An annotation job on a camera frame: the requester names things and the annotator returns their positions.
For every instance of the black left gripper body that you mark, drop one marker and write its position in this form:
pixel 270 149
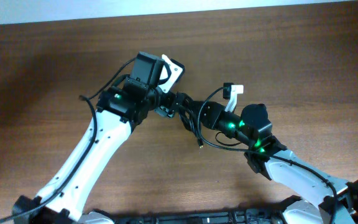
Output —
pixel 168 102

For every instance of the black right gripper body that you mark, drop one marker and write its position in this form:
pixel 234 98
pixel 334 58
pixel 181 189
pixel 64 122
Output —
pixel 211 122

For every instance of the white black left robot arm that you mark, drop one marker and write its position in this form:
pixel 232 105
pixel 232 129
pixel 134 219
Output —
pixel 123 103

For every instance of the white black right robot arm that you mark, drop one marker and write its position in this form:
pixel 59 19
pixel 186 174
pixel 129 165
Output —
pixel 323 198

